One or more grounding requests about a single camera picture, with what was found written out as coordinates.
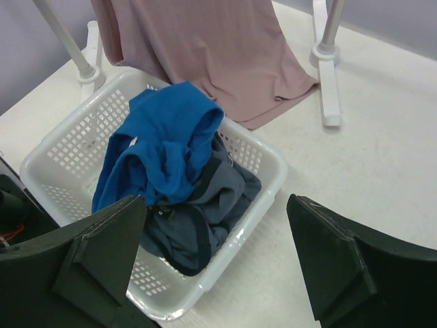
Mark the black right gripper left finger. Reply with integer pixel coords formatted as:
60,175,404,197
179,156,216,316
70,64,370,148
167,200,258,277
1,196,156,327

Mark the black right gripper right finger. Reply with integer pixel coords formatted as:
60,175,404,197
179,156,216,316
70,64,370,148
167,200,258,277
286,194,436,327

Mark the dark navy tank top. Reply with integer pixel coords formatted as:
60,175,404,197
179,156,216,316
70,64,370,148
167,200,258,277
141,135,262,276

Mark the royal blue tank top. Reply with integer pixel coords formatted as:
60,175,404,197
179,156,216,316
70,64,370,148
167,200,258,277
91,82,225,213

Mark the mauve pink tank top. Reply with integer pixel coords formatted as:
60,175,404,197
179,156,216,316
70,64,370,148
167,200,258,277
91,0,318,130

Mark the white perforated plastic basket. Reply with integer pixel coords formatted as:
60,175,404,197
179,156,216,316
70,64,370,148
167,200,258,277
18,70,290,323

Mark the white metal clothes rack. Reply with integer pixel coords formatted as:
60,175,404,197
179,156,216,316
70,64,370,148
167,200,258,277
33,0,346,128

